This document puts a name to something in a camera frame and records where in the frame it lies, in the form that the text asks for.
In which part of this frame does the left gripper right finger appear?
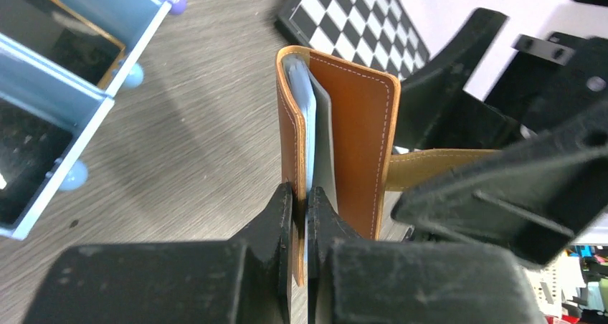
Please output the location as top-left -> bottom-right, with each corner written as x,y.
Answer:
307,187 -> 546,323

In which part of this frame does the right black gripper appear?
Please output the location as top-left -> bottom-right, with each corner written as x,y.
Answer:
391,0 -> 607,268

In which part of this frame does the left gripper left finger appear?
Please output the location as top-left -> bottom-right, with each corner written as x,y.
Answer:
24,184 -> 293,323

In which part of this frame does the black white checkerboard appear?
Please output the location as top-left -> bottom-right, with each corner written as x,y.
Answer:
275,0 -> 429,80

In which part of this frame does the black item in box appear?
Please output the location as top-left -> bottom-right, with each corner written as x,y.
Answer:
1,100 -> 72,227

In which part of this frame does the blue three-compartment organizer box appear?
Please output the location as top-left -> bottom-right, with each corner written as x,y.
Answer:
1,0 -> 186,240

